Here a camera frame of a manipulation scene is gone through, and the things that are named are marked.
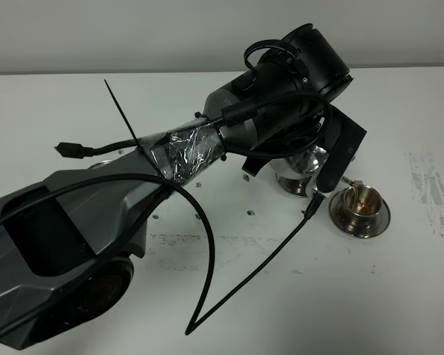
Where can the near stainless steel teacup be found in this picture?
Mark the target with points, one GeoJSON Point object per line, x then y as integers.
{"type": "Point", "coordinates": [361, 203]}

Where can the stainless steel teapot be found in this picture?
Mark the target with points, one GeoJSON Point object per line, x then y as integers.
{"type": "Point", "coordinates": [300, 167]}

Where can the near stainless steel saucer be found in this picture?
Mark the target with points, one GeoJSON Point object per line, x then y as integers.
{"type": "Point", "coordinates": [366, 231]}

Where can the far stainless steel saucer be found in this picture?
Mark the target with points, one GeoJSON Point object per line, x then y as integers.
{"type": "Point", "coordinates": [296, 184]}

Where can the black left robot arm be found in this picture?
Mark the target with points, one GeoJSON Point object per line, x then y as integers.
{"type": "Point", "coordinates": [66, 242]}

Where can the stainless steel saucer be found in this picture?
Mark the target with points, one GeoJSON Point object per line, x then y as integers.
{"type": "Point", "coordinates": [296, 184]}
{"type": "Point", "coordinates": [366, 231]}

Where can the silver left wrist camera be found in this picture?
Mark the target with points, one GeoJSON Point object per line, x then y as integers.
{"type": "Point", "coordinates": [341, 142]}

